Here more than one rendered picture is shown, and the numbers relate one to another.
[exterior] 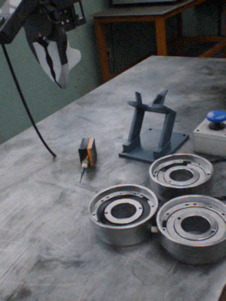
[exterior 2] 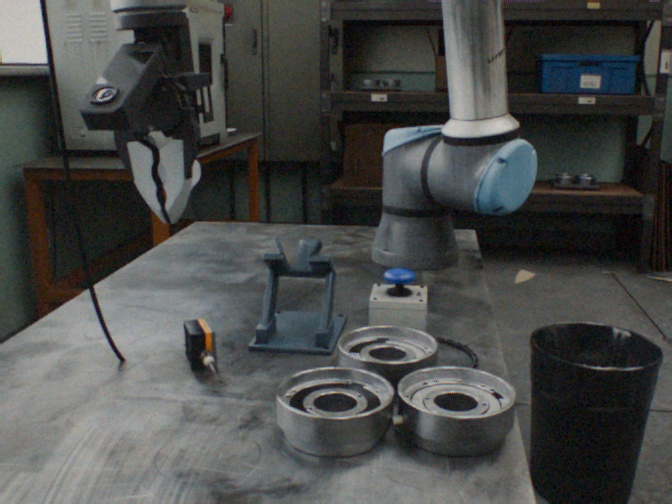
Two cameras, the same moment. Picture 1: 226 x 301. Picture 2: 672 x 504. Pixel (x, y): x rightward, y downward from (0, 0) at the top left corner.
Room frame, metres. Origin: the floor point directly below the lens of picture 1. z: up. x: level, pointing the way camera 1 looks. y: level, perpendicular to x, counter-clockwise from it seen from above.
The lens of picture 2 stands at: (-0.07, 0.29, 1.12)
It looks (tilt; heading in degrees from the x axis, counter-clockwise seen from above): 15 degrees down; 330
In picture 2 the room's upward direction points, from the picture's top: straight up
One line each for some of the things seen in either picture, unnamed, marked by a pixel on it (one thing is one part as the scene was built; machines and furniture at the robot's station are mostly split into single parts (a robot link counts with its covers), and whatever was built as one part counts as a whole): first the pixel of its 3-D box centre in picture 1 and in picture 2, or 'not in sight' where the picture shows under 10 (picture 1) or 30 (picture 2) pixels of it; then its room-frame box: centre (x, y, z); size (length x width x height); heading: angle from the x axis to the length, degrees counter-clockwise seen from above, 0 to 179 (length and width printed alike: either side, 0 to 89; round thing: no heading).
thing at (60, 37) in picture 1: (55, 38); (176, 135); (0.63, 0.07, 1.05); 0.05 x 0.02 x 0.09; 47
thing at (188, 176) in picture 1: (181, 179); (387, 360); (0.50, -0.11, 0.82); 0.10 x 0.10 x 0.04
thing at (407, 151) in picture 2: not in sight; (420, 164); (0.88, -0.43, 0.97); 0.13 x 0.12 x 0.14; 11
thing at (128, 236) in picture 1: (123, 214); (335, 410); (0.43, 0.00, 0.82); 0.10 x 0.10 x 0.04
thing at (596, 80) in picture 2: not in sight; (582, 75); (2.81, -3.03, 1.11); 0.52 x 0.38 x 0.22; 52
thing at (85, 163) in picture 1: (85, 158); (200, 351); (0.62, 0.06, 0.82); 0.17 x 0.02 x 0.04; 172
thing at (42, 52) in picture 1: (56, 60); (158, 177); (0.67, 0.08, 1.01); 0.06 x 0.03 x 0.09; 137
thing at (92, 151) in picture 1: (91, 151); (204, 342); (0.65, 0.04, 0.82); 0.05 x 0.02 x 0.04; 172
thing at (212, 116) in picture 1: (216, 124); (399, 289); (0.63, -0.21, 0.85); 0.04 x 0.04 x 0.05
